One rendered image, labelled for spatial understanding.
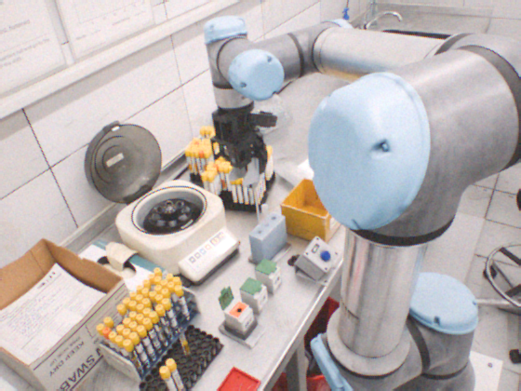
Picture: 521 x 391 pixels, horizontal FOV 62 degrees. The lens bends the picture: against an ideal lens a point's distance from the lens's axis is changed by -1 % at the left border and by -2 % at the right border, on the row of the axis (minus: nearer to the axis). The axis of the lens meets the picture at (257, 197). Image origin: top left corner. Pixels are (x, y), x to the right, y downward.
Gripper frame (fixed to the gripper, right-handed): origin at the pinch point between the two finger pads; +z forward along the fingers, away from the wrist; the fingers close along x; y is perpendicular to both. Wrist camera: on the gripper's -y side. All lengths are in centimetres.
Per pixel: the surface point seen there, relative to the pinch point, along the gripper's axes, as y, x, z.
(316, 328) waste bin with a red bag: -25, -1, 84
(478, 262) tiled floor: -119, 36, 113
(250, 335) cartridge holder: 20.1, 11.5, 23.8
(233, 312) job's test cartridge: 20.7, 8.2, 17.5
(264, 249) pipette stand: 1.2, 1.9, 18.8
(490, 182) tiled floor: -190, 23, 112
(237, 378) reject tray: 28.9, 14.9, 25.1
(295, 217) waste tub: -11.9, 2.3, 18.1
